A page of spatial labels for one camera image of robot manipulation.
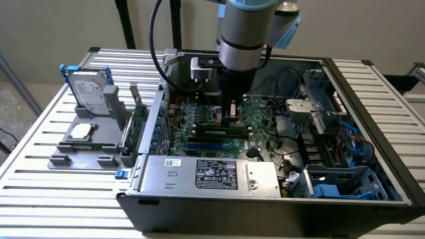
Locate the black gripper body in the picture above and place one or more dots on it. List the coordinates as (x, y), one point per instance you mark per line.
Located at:
(236, 81)

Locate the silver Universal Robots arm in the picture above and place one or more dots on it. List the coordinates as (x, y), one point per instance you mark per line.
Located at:
(246, 30)

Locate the blue expansion slot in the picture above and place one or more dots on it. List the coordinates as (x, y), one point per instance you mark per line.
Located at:
(205, 146)

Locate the green RAM stick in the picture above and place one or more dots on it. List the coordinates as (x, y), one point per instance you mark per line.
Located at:
(92, 146)

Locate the CPU socket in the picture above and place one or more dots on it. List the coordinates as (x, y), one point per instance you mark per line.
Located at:
(216, 113)

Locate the green motherboard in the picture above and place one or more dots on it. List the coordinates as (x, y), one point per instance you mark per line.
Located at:
(262, 124)

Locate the metal disk bay cage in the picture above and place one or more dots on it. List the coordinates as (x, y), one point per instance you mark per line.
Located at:
(318, 99)

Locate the silver power supply unit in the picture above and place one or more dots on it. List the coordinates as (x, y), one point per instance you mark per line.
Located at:
(205, 174)

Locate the green graphics card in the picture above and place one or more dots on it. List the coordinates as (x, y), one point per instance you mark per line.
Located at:
(132, 129)

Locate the blue case latch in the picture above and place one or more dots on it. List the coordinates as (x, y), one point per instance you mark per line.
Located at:
(121, 174)

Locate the black open PC case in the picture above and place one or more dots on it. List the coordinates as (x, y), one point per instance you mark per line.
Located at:
(232, 216)

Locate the grey disk bay with blue clips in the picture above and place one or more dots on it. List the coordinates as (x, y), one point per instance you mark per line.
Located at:
(345, 179)

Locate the grey parts rack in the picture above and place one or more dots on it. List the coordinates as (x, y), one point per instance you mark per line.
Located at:
(98, 159)

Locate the silver CPU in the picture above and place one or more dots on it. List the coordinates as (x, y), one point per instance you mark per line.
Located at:
(82, 131)

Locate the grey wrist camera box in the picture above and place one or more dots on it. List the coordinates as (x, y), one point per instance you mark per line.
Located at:
(200, 71)

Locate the black frame post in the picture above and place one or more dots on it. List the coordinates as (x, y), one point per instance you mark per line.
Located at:
(125, 23)
(176, 25)

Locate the hard disk with blue bracket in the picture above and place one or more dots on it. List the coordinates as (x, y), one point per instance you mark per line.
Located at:
(88, 92)

